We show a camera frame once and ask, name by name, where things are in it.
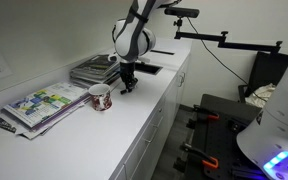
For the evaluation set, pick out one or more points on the black chair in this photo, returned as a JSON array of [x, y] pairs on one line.
[[267, 71]]

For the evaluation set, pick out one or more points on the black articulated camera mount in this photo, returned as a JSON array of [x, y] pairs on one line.
[[237, 45]]

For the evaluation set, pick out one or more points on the purple edged booklet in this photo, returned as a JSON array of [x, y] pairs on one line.
[[71, 108]]

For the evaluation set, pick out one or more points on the colourful chart brochure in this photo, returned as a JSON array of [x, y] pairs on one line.
[[44, 101]]

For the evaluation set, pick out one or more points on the white paper pile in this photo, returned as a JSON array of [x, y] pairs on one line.
[[34, 134]]

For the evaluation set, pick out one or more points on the dark cover magazine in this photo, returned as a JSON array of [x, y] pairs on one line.
[[95, 65]]

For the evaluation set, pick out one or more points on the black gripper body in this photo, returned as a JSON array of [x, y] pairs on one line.
[[127, 68]]

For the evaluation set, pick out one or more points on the black printed card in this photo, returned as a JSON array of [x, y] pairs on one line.
[[3, 125]]

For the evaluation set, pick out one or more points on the white cabinet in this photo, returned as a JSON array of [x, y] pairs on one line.
[[157, 133]]

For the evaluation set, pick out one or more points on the cream crumpled bag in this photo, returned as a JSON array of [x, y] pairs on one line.
[[259, 96]]

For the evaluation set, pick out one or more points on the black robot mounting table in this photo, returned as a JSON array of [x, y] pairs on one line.
[[224, 133]]

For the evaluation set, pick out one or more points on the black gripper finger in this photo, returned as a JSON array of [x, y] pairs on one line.
[[125, 82], [133, 82]]

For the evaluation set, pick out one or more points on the magazine stack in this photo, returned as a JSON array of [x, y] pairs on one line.
[[84, 81]]

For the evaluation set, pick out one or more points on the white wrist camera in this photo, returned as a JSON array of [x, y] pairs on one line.
[[112, 57]]

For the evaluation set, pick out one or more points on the black stereo camera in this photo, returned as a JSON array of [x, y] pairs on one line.
[[183, 12]]

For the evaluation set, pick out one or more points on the red and white patterned mug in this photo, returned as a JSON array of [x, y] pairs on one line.
[[101, 100]]

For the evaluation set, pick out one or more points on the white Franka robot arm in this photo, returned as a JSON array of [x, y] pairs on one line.
[[130, 36]]

